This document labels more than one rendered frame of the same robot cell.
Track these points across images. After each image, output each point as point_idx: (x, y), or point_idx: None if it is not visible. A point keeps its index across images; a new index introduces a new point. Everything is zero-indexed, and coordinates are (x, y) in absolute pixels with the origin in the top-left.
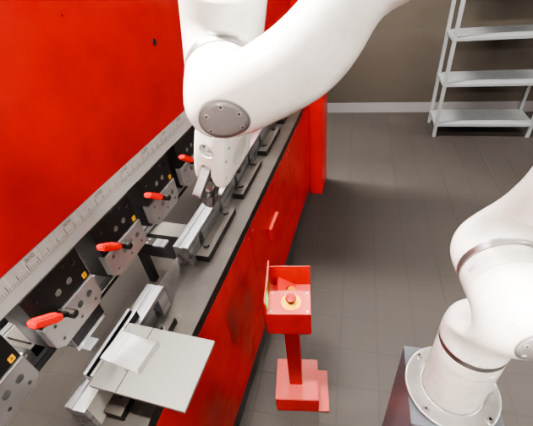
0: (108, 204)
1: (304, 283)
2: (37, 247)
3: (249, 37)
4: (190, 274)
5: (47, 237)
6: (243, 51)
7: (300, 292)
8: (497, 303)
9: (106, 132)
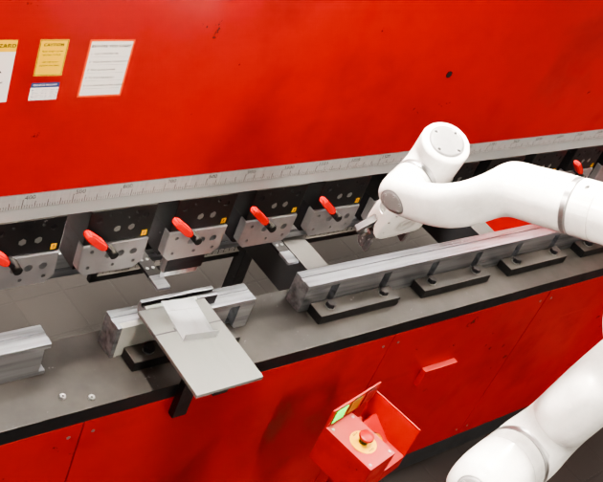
0: (287, 182)
1: (398, 449)
2: (222, 173)
3: (436, 175)
4: (288, 317)
5: (233, 172)
6: (418, 183)
7: (382, 445)
8: (474, 449)
9: (338, 125)
